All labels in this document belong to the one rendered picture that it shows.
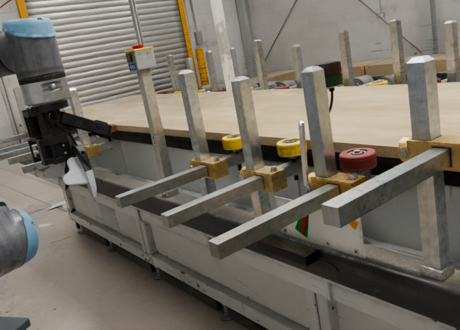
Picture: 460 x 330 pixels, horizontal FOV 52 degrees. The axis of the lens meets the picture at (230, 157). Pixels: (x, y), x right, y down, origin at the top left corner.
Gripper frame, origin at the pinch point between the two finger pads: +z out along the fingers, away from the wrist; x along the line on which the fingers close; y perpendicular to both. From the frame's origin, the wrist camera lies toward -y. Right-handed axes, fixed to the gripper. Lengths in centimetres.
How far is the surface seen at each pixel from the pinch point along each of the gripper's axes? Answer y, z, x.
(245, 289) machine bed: -70, 73, -43
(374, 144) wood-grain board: -58, 4, 33
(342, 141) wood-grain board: -59, 4, 24
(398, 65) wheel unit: -153, -2, -16
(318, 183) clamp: -41, 8, 30
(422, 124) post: -40, -6, 56
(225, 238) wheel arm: -10.5, 7.7, 33.6
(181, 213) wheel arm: -16.9, 9.7, 9.7
